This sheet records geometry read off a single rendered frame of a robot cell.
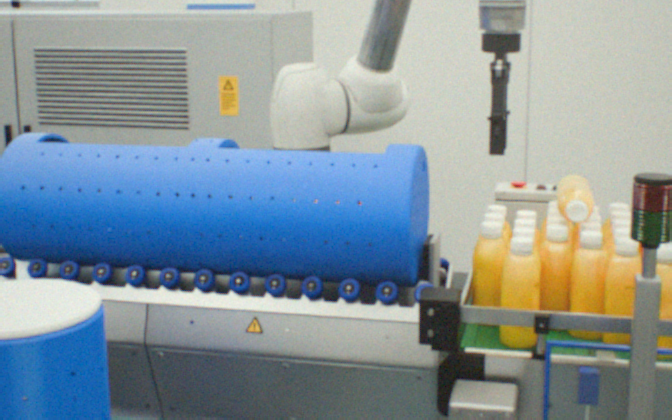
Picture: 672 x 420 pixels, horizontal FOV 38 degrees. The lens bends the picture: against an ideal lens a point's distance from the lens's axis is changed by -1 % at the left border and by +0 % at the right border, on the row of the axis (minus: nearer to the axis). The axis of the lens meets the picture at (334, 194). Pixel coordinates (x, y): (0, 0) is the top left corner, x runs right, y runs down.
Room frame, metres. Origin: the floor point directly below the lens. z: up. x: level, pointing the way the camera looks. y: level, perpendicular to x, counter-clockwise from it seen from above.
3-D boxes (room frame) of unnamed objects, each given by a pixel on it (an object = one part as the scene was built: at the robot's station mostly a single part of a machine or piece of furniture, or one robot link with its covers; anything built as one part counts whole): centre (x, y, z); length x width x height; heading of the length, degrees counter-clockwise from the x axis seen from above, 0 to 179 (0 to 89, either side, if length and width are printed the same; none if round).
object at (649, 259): (1.44, -0.49, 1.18); 0.06 x 0.06 x 0.16
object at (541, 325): (1.61, -0.36, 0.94); 0.03 x 0.02 x 0.08; 77
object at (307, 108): (2.58, 0.08, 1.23); 0.18 x 0.16 x 0.22; 118
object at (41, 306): (1.51, 0.53, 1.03); 0.28 x 0.28 x 0.01
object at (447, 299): (1.67, -0.19, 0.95); 0.10 x 0.07 x 0.10; 167
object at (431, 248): (1.87, -0.19, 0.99); 0.10 x 0.02 x 0.12; 167
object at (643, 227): (1.44, -0.49, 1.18); 0.06 x 0.06 x 0.05
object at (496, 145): (1.83, -0.31, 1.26); 0.03 x 0.01 x 0.07; 77
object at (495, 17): (1.87, -0.32, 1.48); 0.09 x 0.09 x 0.06
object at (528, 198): (2.11, -0.46, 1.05); 0.20 x 0.10 x 0.10; 77
